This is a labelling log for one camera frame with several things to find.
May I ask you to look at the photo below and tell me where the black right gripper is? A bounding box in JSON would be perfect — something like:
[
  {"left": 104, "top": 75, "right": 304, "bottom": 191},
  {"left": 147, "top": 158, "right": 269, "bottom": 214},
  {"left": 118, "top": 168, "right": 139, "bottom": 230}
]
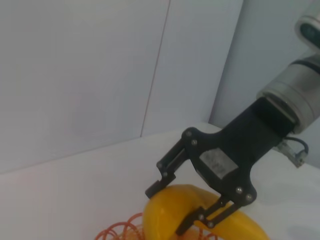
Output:
[{"left": 144, "top": 96, "right": 296, "bottom": 237}]

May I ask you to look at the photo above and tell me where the yellow banana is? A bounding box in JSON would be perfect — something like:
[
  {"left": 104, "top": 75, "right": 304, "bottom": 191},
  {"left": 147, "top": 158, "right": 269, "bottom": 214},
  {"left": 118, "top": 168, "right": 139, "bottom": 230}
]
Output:
[{"left": 142, "top": 183, "right": 271, "bottom": 240}]

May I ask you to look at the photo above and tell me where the orange woven plastic basket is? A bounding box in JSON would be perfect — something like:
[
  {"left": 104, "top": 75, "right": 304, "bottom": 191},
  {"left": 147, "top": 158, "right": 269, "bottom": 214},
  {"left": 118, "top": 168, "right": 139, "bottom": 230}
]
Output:
[{"left": 93, "top": 211, "right": 218, "bottom": 240}]

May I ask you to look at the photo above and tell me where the right wrist cable connector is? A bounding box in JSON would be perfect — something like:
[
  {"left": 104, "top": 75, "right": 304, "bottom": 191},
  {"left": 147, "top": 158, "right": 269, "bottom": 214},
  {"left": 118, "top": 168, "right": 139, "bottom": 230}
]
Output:
[{"left": 276, "top": 135, "right": 310, "bottom": 169}]

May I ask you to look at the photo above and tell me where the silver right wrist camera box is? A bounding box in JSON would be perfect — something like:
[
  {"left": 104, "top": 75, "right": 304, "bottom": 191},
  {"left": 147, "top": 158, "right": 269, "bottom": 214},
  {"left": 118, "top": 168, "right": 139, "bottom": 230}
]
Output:
[{"left": 294, "top": 14, "right": 320, "bottom": 51}]

